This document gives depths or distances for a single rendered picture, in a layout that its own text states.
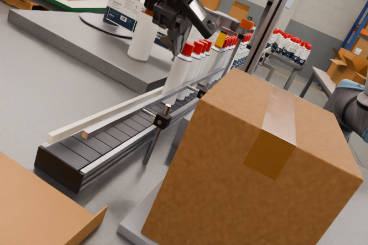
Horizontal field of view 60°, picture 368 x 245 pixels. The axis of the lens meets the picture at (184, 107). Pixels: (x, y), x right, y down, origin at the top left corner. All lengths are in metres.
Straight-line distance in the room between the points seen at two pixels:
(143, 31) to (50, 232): 0.90
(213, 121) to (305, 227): 0.20
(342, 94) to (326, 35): 7.84
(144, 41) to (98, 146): 0.68
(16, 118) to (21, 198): 0.26
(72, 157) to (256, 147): 0.36
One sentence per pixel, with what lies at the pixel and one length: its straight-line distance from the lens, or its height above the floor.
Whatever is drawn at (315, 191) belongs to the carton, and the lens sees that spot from 0.48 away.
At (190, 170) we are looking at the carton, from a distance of 0.49.
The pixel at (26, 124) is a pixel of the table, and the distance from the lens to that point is 0.82.
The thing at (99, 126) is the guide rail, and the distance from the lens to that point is 0.61.
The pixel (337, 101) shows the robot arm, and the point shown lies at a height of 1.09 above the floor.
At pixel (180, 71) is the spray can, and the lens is 0.96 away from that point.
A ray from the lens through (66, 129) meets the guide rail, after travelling 0.66.
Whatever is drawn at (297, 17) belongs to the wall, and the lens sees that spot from 8.81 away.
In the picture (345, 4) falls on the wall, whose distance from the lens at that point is 8.96.
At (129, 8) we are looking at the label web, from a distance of 1.60.
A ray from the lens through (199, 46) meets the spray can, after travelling 1.03.
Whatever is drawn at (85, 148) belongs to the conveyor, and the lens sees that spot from 0.68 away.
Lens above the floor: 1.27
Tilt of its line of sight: 22 degrees down
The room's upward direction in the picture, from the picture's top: 23 degrees clockwise
